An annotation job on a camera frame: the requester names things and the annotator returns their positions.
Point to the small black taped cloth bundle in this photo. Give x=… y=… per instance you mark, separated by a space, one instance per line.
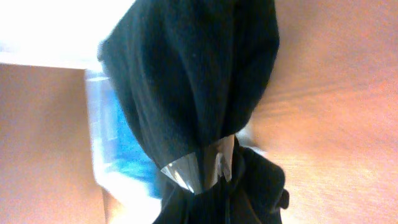
x=188 y=75

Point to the dark blue jeans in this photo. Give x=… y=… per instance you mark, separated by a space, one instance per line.
x=130 y=157

